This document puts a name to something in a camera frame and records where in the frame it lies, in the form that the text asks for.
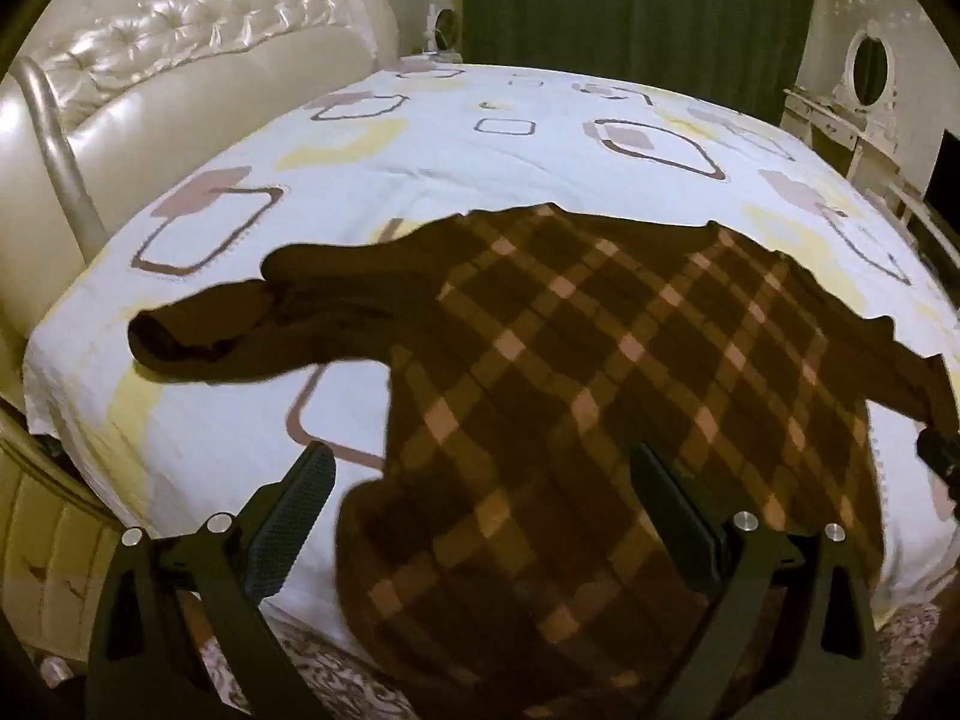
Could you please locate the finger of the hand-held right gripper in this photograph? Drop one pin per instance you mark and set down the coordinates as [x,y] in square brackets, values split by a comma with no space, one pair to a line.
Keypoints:
[937,451]

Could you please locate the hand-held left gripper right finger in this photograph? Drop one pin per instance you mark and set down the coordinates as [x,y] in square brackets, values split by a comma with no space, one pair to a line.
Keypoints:
[675,517]

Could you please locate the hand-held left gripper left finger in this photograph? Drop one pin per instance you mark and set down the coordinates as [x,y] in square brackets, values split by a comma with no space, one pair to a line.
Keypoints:
[292,510]

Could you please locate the brown plaid garment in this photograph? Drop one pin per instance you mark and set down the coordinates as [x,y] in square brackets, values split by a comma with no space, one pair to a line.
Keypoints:
[562,390]

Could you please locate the cream bed side panel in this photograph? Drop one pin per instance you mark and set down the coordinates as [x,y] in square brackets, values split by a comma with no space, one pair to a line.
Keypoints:
[52,540]

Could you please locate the white chair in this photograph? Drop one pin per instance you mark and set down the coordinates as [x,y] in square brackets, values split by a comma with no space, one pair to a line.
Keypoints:
[911,202]

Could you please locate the dark panel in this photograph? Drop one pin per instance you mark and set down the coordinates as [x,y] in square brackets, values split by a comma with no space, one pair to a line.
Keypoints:
[945,172]

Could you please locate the white dressing table with mirror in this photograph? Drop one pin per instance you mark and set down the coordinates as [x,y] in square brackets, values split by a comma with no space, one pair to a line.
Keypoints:
[840,120]

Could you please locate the white patterned bed sheet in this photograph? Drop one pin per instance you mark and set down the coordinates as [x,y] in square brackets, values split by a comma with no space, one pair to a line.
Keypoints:
[450,150]

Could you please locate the cream tufted leather headboard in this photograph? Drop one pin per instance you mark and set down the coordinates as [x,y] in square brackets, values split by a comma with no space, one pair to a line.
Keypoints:
[187,90]

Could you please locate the dark green curtain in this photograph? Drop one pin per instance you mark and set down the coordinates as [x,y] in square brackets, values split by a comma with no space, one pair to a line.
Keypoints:
[637,15]

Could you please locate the small round table mirror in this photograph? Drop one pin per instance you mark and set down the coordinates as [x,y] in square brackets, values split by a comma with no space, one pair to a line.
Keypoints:
[446,30]

